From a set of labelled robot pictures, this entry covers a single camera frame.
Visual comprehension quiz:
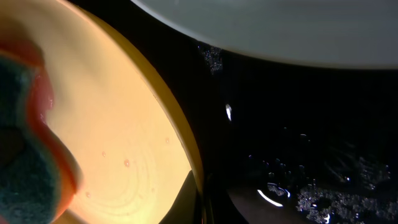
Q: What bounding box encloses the round black serving tray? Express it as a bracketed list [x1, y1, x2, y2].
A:
[77, 1, 397, 223]

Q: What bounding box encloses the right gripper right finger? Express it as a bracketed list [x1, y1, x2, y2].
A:
[203, 174, 248, 224]

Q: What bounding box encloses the green and orange sponge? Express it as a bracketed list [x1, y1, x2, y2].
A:
[1, 39, 80, 223]

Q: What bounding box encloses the light blue plate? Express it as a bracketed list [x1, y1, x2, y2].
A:
[132, 0, 397, 69]

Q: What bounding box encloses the yellow plate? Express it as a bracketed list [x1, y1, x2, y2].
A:
[1, 1, 203, 223]

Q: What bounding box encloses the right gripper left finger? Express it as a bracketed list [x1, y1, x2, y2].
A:
[160, 171, 199, 224]

